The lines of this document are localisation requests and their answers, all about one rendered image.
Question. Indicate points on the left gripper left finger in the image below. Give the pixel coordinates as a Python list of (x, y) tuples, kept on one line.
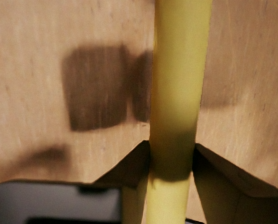
[(118, 199)]

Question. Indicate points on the long yellow rail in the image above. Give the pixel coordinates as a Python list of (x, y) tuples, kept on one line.
[(181, 29)]

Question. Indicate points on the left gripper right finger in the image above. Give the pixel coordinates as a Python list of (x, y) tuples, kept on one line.
[(230, 195)]

